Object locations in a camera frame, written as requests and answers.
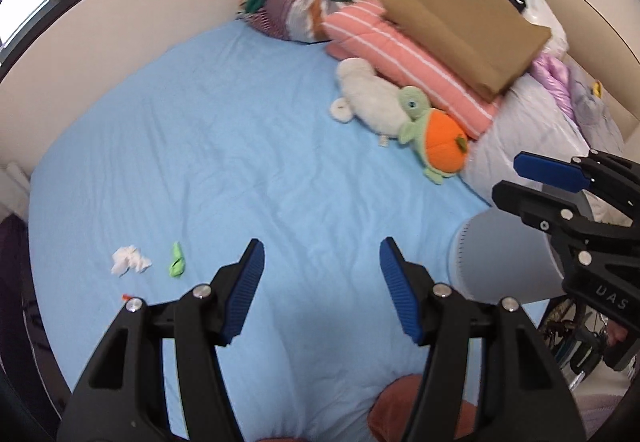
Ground grey round trash bin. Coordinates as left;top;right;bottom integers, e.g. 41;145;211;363
448;208;563;303

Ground grey puffer jacket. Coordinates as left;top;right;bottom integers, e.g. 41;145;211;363
566;58;624;155

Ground large white plastic bag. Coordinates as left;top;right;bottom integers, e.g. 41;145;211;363
461;74;588;203

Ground green crumpled wrapper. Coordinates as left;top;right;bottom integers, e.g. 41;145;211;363
168;242;186;277

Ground pink puffer jacket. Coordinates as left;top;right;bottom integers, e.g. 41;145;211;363
529;52;575;123

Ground white crumpled tissue far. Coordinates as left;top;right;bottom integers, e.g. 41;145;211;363
111;245;152;277

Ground green orange plush toy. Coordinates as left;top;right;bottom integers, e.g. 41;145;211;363
397;86;469;184

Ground light blue bed sheet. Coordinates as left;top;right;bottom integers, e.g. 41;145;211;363
28;21;486;441

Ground red brown blanket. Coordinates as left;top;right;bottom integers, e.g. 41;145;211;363
366;372;482;442

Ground white plush toy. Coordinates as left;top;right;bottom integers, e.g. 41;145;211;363
330;58;409;142

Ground brown paper bag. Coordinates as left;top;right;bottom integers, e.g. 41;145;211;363
383;0;551;102

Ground pink striped pillow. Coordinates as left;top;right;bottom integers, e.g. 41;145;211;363
322;0;500;140

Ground purple velvet covered bench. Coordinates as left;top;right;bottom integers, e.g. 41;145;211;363
1;215;70;441

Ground striped folded quilt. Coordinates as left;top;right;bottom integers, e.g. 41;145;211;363
238;0;364;44

